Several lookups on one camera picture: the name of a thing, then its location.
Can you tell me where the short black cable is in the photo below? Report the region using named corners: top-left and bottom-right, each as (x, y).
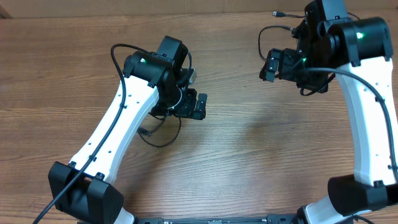
top-left (136, 113), bottom-right (182, 148)

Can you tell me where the long black USB cable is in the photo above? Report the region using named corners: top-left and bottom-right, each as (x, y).
top-left (257, 11), bottom-right (361, 63)

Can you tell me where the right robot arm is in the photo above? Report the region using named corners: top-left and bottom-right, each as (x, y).
top-left (259, 0), bottom-right (397, 223)

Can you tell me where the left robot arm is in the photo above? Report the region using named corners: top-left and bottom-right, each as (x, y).
top-left (48, 36), bottom-right (207, 223)

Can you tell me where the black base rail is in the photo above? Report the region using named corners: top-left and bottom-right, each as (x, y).
top-left (132, 214), bottom-right (305, 224)

